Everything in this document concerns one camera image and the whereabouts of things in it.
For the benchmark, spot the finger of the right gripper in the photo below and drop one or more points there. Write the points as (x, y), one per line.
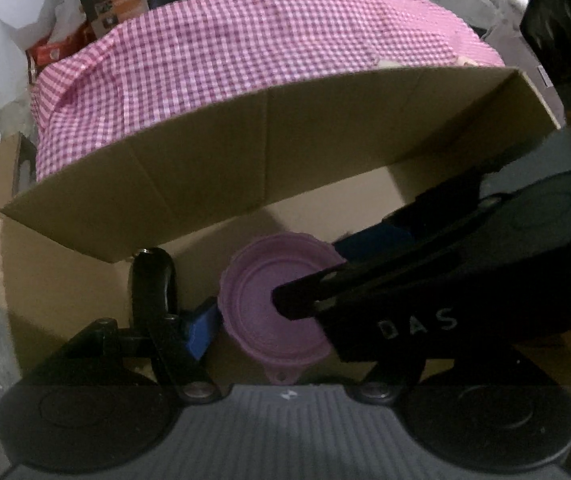
(306, 297)

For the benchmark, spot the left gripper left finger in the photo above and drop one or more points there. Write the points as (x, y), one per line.
(159, 358)

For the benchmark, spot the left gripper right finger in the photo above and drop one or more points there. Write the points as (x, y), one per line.
(388, 378)

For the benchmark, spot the black cylindrical bottle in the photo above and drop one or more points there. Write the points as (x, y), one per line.
(153, 287)

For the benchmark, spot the brown cardboard box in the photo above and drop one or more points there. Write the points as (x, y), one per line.
(326, 157)

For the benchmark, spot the pink checkered tablecloth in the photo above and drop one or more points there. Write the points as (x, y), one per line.
(194, 53)

